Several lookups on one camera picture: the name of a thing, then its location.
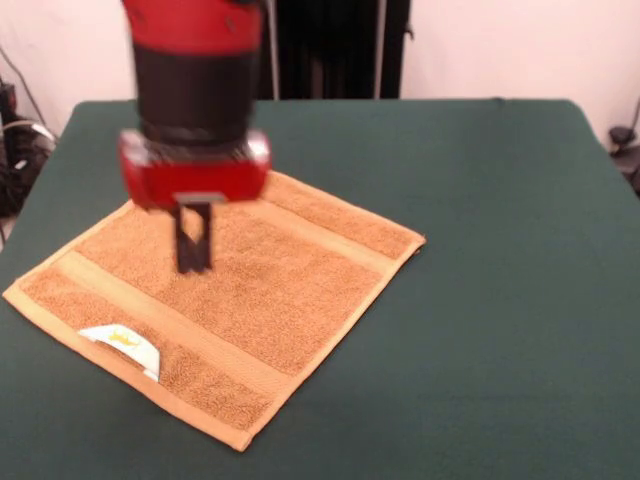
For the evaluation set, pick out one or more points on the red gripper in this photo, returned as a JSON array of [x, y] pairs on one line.
[[195, 182]]

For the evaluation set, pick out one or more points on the tan terry towel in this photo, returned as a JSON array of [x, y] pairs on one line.
[[275, 310]]

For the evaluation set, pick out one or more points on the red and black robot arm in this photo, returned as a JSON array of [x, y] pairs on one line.
[[195, 65]]

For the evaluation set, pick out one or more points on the tall black metal rack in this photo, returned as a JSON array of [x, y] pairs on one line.
[[340, 50]]

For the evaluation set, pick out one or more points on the dark green table cloth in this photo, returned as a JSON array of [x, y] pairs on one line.
[[500, 350]]

